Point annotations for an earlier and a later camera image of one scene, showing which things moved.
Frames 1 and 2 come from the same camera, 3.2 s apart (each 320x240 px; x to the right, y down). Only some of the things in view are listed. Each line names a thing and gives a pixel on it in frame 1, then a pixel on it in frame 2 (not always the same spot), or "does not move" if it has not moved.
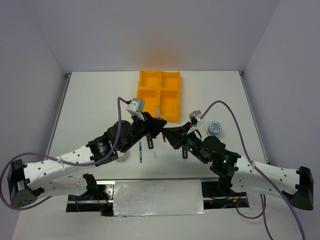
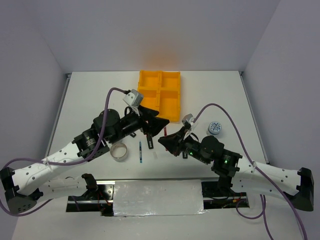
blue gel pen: (140, 152) does not move
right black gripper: (183, 132) → (174, 142)
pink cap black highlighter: (185, 153) does not move
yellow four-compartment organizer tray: (160, 90) does not move
